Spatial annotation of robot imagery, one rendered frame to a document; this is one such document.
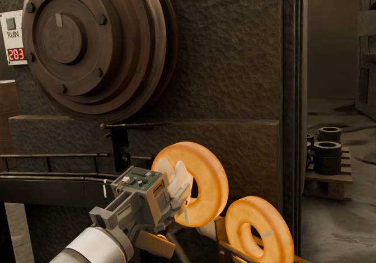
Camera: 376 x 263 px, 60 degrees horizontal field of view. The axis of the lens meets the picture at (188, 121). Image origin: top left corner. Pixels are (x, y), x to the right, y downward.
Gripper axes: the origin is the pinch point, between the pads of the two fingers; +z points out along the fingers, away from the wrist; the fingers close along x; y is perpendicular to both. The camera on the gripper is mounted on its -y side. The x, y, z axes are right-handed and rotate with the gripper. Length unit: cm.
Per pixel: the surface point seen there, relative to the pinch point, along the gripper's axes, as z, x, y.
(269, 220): 2.2, -14.2, -8.4
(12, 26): 26, 83, 27
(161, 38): 24.0, 18.0, 19.5
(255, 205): 3.9, -11.0, -7.4
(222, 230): 4.1, -2.6, -16.9
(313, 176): 156, 18, -116
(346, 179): 160, -2, -117
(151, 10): 25.4, 20.1, 26.1
